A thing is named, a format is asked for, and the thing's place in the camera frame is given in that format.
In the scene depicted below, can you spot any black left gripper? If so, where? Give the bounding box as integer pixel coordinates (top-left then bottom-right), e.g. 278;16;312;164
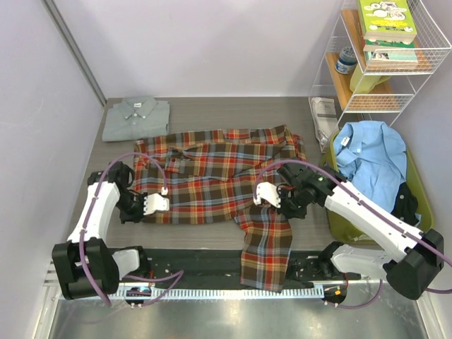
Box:
114;191;153;225

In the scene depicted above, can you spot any red brown plaid shirt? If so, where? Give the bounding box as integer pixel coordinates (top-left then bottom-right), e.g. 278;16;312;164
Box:
133;125;306;292

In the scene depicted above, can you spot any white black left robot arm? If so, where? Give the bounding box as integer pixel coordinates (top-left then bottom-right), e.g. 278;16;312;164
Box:
52;162;150;300

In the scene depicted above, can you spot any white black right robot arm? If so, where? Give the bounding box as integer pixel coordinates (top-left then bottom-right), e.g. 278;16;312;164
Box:
277;160;451;300

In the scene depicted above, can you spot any green laundry basket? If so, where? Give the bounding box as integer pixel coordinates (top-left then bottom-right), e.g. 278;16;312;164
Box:
319;130;434;245

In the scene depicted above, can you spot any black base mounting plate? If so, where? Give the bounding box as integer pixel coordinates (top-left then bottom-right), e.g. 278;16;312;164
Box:
144;249;361;290

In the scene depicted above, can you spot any folded grey shirt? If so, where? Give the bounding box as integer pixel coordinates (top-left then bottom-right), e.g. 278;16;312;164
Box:
102;96;170;142

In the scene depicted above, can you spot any light blue shirt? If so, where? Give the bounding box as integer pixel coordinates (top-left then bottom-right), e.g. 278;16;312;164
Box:
333;121;408;212

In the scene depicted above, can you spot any clear plastic bag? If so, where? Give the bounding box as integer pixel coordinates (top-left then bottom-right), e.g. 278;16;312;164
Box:
309;97;338;153

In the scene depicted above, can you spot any black garment in basket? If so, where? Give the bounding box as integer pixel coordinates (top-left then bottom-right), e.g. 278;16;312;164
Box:
391;182;422;227

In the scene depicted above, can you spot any yellow green cloth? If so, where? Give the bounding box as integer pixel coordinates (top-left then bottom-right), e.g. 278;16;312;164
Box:
349;66;391;94

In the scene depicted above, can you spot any blue white jar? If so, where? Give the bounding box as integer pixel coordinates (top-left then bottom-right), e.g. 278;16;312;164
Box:
335;47;357;75

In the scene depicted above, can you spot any green top book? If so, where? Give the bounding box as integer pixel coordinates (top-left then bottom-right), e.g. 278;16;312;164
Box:
356;0;417;43

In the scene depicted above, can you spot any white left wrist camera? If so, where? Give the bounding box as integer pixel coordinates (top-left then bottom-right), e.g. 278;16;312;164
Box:
143;187;170;215

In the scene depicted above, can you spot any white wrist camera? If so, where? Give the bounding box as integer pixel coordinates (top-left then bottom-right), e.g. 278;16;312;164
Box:
143;187;170;215
254;182;281;208

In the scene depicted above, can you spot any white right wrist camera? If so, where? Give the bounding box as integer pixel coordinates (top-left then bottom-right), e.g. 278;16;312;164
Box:
254;182;281;208

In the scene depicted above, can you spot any aluminium frame rail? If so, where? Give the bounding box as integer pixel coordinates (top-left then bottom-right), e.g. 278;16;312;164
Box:
43;254;431;287

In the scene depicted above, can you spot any white slotted cable duct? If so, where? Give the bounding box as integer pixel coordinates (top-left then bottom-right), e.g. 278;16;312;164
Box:
108;284;324;301

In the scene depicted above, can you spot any white wire shelf rack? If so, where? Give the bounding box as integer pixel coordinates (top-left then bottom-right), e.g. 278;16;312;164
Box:
309;1;451;126

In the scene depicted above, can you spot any grey wall corner strip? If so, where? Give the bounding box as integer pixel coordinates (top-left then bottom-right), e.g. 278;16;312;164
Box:
41;0;107;107

